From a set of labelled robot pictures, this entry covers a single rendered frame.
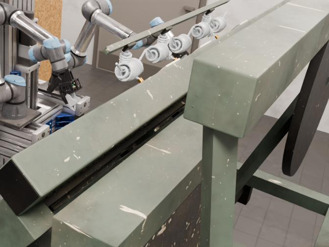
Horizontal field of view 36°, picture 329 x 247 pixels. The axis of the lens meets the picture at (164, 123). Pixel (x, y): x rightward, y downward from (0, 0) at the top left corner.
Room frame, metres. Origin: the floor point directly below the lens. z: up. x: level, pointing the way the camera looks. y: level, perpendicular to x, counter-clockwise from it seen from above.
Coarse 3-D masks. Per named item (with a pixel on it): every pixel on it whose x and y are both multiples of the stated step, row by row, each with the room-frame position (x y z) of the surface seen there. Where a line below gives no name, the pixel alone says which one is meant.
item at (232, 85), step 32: (320, 0) 1.26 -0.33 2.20; (256, 32) 0.88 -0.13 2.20; (288, 32) 0.91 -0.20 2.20; (320, 32) 1.10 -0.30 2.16; (192, 64) 0.69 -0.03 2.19; (224, 64) 0.68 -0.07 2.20; (256, 64) 0.71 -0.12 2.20; (288, 64) 0.84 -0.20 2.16; (192, 96) 0.69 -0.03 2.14; (224, 96) 0.67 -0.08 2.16; (256, 96) 0.67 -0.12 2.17; (224, 128) 0.66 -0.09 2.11; (288, 128) 1.79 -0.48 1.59; (224, 160) 0.68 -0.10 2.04; (256, 160) 1.81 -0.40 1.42; (224, 192) 0.68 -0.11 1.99; (224, 224) 0.68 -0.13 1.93
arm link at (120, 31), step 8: (88, 0) 2.99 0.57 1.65; (88, 8) 2.92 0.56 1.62; (96, 8) 2.93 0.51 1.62; (88, 16) 2.90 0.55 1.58; (96, 16) 2.89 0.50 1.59; (104, 16) 2.89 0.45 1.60; (104, 24) 2.86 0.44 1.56; (112, 24) 2.85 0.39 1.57; (120, 24) 2.86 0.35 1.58; (112, 32) 2.84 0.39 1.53; (120, 32) 2.81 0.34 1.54; (128, 32) 2.80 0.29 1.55; (144, 40) 2.80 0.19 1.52; (136, 48) 2.74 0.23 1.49
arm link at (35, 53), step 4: (32, 48) 2.28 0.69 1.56; (36, 48) 2.26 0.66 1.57; (40, 48) 2.24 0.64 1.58; (28, 52) 2.28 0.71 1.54; (32, 52) 2.26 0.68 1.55; (36, 52) 2.24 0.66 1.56; (40, 52) 2.23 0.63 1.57; (32, 56) 2.26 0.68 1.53; (36, 56) 2.24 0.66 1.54; (40, 56) 2.23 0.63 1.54; (32, 60) 2.27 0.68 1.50; (36, 60) 2.26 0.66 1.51; (40, 60) 2.25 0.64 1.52
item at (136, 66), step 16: (224, 0) 2.35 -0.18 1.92; (192, 16) 2.00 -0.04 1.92; (224, 16) 2.35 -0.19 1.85; (144, 32) 1.65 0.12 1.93; (192, 32) 2.07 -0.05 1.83; (208, 32) 2.10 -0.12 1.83; (112, 48) 1.46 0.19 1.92; (160, 48) 1.72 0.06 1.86; (176, 48) 1.87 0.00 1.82; (128, 64) 1.53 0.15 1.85; (128, 80) 1.52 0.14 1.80
